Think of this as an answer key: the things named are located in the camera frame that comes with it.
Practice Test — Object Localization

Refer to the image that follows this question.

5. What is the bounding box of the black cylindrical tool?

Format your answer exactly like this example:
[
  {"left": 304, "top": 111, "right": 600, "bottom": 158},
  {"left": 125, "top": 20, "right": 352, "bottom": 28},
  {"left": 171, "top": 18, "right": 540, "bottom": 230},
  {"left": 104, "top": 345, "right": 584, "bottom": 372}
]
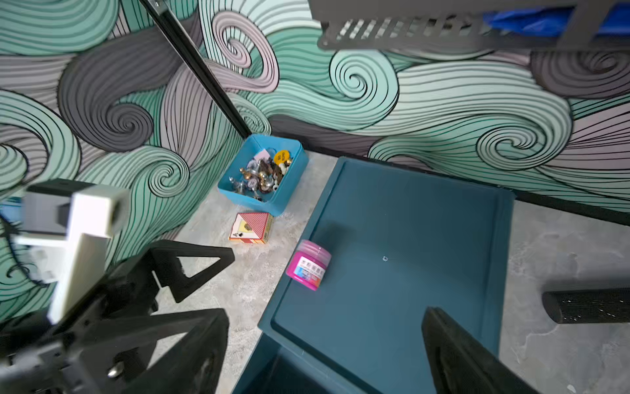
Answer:
[{"left": 541, "top": 288, "right": 629, "bottom": 324}]

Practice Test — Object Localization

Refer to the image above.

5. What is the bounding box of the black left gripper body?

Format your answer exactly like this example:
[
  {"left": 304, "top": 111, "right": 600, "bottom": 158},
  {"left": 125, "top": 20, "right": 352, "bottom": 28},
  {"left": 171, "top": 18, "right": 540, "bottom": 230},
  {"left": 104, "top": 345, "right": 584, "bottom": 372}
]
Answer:
[{"left": 1, "top": 269, "right": 158, "bottom": 393}]

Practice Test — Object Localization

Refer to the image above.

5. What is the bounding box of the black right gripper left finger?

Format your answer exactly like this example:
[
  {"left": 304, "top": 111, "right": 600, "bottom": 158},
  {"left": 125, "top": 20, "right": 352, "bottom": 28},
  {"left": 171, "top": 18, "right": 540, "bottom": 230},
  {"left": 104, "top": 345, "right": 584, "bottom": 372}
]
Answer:
[{"left": 123, "top": 309, "right": 229, "bottom": 393}]

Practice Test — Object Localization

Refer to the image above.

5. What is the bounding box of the blue snack bag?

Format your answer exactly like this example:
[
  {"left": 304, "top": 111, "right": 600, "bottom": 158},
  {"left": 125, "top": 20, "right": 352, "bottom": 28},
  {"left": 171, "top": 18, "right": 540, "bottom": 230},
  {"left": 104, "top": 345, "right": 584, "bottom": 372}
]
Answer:
[{"left": 483, "top": 3, "right": 629, "bottom": 37}]

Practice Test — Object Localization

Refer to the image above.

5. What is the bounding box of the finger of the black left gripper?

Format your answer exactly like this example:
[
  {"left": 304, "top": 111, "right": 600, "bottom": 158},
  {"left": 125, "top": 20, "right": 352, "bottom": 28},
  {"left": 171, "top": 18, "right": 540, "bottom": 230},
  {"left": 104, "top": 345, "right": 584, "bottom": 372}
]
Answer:
[{"left": 149, "top": 240, "right": 236, "bottom": 303}]

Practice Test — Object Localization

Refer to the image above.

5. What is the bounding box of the teal drawer cabinet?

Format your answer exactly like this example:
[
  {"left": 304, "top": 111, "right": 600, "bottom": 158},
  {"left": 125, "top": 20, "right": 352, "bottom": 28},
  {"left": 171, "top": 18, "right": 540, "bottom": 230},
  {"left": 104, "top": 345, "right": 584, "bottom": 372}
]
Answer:
[{"left": 235, "top": 158, "right": 515, "bottom": 393}]

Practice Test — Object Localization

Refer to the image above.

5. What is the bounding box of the red playing card box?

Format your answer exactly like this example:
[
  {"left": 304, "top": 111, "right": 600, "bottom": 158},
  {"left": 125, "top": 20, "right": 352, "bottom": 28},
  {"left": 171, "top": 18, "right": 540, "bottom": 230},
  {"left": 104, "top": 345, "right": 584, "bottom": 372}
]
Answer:
[{"left": 229, "top": 212, "right": 273, "bottom": 245}]

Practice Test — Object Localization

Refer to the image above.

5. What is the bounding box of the black wall shelf basket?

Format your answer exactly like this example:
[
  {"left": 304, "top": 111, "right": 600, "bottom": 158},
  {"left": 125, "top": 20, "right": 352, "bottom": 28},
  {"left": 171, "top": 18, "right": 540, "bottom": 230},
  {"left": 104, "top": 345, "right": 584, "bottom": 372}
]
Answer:
[{"left": 308, "top": 0, "right": 629, "bottom": 53}]

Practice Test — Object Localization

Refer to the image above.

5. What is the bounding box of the black corner frame post left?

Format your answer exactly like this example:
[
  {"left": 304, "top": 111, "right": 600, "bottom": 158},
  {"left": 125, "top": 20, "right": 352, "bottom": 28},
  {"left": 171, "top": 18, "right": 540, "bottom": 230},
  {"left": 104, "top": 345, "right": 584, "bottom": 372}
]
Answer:
[{"left": 139, "top": 0, "right": 252, "bottom": 140}]

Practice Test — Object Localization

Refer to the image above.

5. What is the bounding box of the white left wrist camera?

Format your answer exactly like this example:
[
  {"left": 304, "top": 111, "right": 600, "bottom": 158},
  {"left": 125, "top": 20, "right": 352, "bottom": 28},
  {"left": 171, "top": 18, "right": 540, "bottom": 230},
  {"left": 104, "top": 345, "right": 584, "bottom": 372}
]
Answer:
[{"left": 15, "top": 178, "right": 131, "bottom": 325}]

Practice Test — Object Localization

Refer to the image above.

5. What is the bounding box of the magenta paint can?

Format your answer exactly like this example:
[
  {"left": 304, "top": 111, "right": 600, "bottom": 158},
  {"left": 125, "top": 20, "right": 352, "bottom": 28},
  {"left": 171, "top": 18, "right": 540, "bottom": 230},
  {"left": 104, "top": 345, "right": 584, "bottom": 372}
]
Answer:
[{"left": 285, "top": 240, "right": 331, "bottom": 291}]

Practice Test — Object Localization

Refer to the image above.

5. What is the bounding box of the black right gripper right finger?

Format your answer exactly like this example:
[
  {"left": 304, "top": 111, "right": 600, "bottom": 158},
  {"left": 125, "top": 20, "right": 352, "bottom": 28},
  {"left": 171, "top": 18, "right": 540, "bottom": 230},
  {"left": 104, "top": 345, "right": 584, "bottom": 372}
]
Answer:
[{"left": 422, "top": 307, "right": 536, "bottom": 394}]

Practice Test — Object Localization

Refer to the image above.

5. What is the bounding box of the blue plastic box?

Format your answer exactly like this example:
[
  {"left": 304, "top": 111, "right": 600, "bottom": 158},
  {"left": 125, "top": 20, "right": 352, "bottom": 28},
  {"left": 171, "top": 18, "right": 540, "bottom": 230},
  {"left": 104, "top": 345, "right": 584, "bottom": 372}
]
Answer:
[{"left": 218, "top": 135, "right": 308, "bottom": 217}]

